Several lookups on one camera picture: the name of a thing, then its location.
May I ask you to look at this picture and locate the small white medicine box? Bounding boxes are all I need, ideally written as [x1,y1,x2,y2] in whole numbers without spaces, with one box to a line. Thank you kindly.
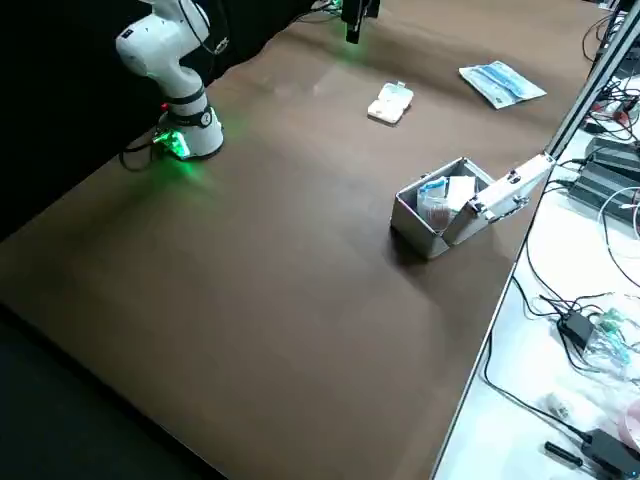
[367,82,414,124]

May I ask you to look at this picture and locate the pink plastic box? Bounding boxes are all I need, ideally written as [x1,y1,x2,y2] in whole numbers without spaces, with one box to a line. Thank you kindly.
[617,399,640,447]

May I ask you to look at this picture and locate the white face mask packet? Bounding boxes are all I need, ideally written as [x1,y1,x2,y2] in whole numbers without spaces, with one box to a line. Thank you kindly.
[479,69,548,110]
[458,60,517,95]

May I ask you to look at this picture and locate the clear blue face mask packet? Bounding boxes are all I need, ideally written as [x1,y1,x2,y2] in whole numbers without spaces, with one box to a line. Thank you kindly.
[474,64,532,100]

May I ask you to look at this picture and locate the blue and white carton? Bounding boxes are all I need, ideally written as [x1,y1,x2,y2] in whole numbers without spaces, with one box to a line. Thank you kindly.
[417,177,450,202]

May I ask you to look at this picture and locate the white gauze packet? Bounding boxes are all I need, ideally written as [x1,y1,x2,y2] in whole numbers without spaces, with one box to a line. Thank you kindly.
[444,174,477,215]

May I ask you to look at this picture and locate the clear cotton swab packet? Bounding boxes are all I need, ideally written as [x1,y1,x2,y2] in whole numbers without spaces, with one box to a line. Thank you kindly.
[424,202,455,232]

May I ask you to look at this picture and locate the silver aluminium case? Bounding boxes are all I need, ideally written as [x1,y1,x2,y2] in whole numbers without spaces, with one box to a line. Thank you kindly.
[390,153,555,260]

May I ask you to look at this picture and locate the usb hub with plugs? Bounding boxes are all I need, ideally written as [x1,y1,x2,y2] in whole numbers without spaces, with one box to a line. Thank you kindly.
[589,94,640,135]

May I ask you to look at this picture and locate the black power adapter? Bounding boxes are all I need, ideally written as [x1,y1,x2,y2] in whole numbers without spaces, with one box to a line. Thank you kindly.
[584,428,640,477]
[557,312,597,347]

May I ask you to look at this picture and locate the clear packets with teal print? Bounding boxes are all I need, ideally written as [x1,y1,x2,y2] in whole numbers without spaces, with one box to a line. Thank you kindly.
[584,307,640,382]

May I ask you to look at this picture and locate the black marker pen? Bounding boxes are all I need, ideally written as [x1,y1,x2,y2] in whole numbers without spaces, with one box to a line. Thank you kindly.
[543,439,585,467]

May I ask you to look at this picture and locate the cable with silver connector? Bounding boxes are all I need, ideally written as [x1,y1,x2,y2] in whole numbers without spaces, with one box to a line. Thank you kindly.
[199,0,232,55]

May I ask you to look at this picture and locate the aluminium frame post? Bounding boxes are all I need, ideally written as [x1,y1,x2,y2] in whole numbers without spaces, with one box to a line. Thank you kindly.
[543,9,640,162]

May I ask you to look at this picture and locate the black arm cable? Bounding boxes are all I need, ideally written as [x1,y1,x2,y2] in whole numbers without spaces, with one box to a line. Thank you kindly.
[118,138,167,173]

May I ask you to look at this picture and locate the white desk cable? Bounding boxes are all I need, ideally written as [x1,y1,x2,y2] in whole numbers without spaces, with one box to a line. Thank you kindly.
[597,187,640,257]

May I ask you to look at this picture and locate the black desk cable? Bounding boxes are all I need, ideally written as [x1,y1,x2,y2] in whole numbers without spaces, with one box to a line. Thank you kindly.
[482,269,601,451]

